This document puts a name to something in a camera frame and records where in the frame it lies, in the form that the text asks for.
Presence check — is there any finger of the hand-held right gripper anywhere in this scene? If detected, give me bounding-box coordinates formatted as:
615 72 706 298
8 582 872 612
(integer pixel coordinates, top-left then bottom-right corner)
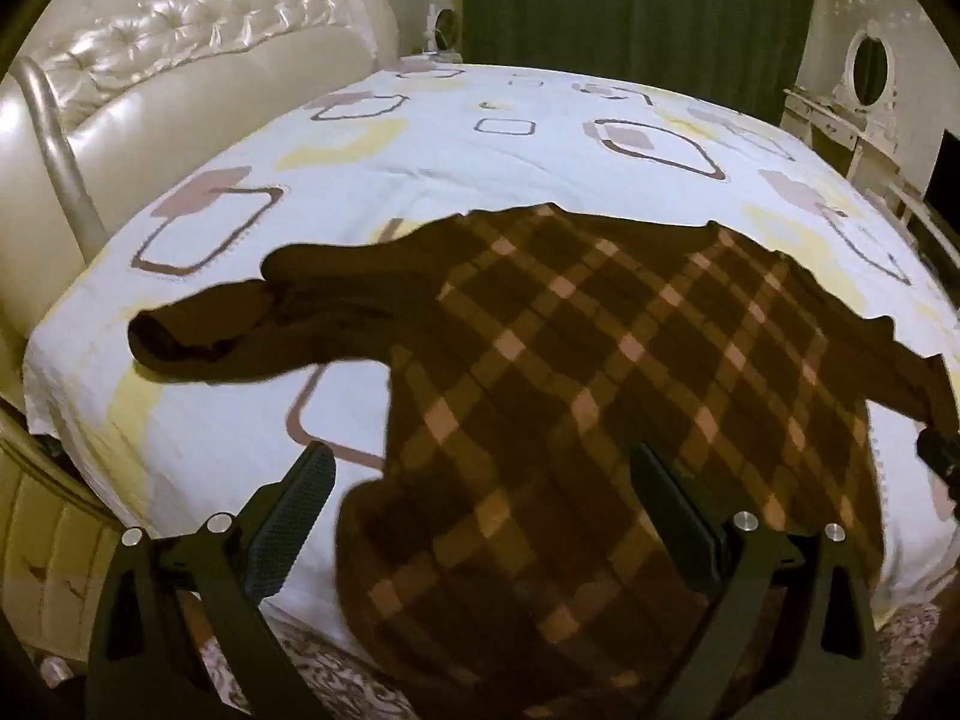
916 426 960 522

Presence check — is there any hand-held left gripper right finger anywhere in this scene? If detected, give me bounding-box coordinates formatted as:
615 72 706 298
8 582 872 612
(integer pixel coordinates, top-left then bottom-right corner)
630 441 886 720

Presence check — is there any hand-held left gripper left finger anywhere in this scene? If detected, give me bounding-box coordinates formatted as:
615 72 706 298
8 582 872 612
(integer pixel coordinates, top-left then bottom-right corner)
84 441 337 720

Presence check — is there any brown plaid garment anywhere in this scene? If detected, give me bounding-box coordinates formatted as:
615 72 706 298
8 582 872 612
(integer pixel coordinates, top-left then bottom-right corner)
127 202 960 720

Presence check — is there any cream bed side panel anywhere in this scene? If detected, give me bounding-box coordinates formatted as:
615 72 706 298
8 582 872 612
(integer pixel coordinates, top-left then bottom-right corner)
0 397 155 665

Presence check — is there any white chair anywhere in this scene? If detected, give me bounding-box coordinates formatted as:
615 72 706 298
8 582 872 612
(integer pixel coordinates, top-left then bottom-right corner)
883 165 947 245

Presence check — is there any dark panel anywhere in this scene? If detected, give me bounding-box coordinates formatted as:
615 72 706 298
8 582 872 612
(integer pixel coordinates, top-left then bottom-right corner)
925 127 960 220

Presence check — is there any white dressing table with mirror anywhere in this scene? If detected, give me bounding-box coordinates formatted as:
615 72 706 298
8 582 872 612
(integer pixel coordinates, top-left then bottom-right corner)
780 19 905 182

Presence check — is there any white patterned bed sheet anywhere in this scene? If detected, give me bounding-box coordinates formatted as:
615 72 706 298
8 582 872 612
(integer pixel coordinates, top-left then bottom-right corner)
22 60 955 661

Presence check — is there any cream tufted leather headboard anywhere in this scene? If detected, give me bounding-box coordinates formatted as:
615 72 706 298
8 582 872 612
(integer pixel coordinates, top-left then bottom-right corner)
0 0 400 331

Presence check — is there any dark green curtain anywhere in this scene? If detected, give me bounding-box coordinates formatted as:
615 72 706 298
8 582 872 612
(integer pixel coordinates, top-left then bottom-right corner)
461 0 818 119

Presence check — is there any small round table mirror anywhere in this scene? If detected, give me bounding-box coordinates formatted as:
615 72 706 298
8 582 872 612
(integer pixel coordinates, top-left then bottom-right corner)
420 4 466 65

